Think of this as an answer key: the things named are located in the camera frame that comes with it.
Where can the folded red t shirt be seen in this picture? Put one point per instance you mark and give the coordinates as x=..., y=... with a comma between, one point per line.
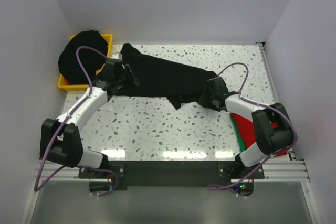
x=246, y=129

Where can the folded green t shirt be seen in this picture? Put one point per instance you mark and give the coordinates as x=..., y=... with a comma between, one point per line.
x=239, y=137

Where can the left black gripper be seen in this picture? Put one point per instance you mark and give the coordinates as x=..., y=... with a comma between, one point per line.
x=130, y=74

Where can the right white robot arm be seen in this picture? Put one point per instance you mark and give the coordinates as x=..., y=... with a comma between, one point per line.
x=235, y=103

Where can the aluminium extrusion rail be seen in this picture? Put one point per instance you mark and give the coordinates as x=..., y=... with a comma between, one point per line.
x=274, y=171

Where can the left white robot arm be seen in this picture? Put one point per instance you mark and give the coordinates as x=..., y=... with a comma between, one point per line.
x=60, y=141

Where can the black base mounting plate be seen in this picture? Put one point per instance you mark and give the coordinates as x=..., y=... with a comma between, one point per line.
x=120, y=175

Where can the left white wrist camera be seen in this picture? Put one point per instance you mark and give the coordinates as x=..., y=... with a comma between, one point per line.
x=117, y=55

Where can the black t shirt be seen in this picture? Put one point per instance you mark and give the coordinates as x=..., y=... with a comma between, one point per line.
x=179, y=83

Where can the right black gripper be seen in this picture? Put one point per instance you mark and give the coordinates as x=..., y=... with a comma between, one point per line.
x=210, y=96

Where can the black shirts pile in bin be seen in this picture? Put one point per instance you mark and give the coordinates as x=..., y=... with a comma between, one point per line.
x=81, y=57

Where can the yellow plastic bin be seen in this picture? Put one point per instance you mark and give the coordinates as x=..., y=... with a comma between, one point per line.
x=64, y=84

